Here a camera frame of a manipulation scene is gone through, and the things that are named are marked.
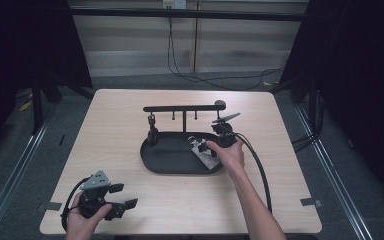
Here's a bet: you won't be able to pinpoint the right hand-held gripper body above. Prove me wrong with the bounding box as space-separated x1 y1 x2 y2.
211 112 242 149

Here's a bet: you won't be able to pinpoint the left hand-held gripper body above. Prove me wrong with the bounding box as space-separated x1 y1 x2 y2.
78 170 128 221

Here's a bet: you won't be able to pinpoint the grey and white keychain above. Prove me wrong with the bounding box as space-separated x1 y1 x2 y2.
187 134 223 170

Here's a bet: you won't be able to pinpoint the black key rack with tray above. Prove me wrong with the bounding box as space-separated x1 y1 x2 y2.
139 99 228 176

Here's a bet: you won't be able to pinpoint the car key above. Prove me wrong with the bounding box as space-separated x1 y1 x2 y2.
147 113 160 148

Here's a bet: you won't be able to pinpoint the person's right hand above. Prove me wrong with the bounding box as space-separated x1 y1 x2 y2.
206 139 247 175

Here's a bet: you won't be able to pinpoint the person's left hand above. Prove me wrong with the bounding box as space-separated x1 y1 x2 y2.
65 194 113 240

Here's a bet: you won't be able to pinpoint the grey tape piece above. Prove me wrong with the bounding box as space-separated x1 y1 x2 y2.
37 201 63 212
299 197 323 208

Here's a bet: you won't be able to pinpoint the black metal stand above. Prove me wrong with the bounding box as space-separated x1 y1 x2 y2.
31 66 45 135

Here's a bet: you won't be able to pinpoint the yellow scrap on floor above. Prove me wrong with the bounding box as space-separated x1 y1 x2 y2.
18 99 34 113

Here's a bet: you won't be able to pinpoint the black curtain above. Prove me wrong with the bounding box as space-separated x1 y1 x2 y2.
0 0 94 168
279 0 384 201

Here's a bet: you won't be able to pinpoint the left hand-held gripper cable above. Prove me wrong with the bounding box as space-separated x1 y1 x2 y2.
60 177 91 232

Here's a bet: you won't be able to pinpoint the hand-held gripper cable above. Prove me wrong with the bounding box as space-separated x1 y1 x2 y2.
234 132 274 214
60 177 91 232

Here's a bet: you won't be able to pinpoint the right hand-held gripper cable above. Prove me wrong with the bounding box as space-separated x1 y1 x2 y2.
234 132 274 214

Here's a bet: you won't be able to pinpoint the black floor cables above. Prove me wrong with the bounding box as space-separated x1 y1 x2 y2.
291 132 318 153

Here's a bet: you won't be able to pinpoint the aluminium floor rail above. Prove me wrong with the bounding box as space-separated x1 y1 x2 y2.
0 103 59 240
294 104 376 240

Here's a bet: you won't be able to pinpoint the black hanging wall cable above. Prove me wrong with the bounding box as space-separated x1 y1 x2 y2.
166 18 285 92

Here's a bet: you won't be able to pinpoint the black horizontal frame bar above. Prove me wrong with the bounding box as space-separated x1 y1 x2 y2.
69 8 305 22

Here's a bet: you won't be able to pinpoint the white wall socket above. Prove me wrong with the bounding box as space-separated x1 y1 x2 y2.
162 0 188 10

